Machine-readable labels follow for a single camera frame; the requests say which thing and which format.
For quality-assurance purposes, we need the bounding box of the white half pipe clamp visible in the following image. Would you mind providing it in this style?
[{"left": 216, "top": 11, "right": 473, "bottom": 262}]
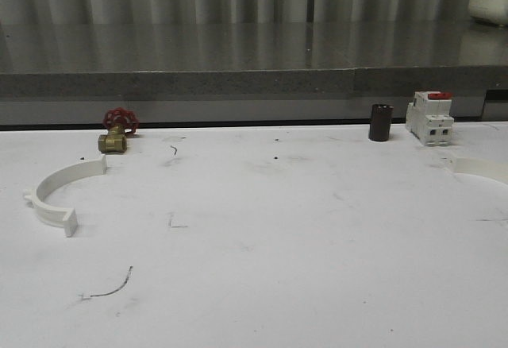
[
  {"left": 448, "top": 157, "right": 508, "bottom": 184},
  {"left": 23, "top": 164, "right": 79, "bottom": 238}
]

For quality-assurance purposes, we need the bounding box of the grey stone counter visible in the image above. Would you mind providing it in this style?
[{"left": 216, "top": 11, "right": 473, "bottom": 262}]
[{"left": 1, "top": 21, "right": 507, "bottom": 128}]

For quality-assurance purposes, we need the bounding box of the dark brown pipe coupling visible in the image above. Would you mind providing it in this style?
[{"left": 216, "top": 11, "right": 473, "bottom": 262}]
[{"left": 368, "top": 104, "right": 394, "bottom": 142}]

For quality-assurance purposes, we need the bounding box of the brass valve red handwheel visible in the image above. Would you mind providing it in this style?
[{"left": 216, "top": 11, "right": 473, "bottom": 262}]
[{"left": 98, "top": 107, "right": 139, "bottom": 153}]

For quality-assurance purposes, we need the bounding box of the white circuit breaker red switch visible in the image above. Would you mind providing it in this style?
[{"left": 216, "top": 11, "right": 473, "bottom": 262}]
[{"left": 406, "top": 91, "right": 454, "bottom": 146}]

